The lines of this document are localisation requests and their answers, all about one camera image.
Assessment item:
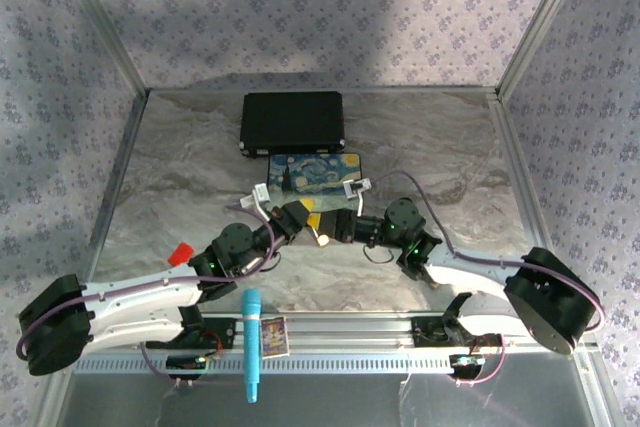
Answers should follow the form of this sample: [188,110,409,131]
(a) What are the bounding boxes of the starry night painted box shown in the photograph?
[267,150,365,213]

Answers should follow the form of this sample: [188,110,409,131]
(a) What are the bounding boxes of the red plastic block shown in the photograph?
[167,241,195,267]

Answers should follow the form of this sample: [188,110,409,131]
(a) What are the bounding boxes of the black hard case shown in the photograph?
[238,91,347,161]

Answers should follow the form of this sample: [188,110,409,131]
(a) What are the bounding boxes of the blue marker pen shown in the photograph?
[241,288,263,404]

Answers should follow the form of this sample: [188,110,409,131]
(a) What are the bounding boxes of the small picture card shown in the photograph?
[260,316,290,359]

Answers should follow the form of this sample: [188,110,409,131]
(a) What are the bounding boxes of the small black controller board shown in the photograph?
[448,352,486,379]
[164,354,209,381]

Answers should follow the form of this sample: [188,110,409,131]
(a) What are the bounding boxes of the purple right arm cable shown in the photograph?
[369,170,606,388]

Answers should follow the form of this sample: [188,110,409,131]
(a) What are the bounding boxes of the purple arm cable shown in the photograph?
[369,170,606,388]
[17,204,281,387]

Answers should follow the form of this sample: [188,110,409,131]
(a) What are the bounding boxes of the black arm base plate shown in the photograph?
[412,315,504,348]
[145,316,237,351]

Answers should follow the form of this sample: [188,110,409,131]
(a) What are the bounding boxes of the aluminium mounting rail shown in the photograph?
[74,314,601,354]

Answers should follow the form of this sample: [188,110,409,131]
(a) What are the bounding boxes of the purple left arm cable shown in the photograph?
[17,204,281,387]

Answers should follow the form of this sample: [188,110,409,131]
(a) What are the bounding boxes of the aluminium frame rail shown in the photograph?
[47,89,151,427]
[488,91,614,427]

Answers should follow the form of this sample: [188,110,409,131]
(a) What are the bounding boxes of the grey slotted cable duct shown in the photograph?
[72,352,459,376]

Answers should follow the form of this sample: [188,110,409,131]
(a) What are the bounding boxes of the aluminium frame post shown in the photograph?
[52,0,150,94]
[497,0,596,96]

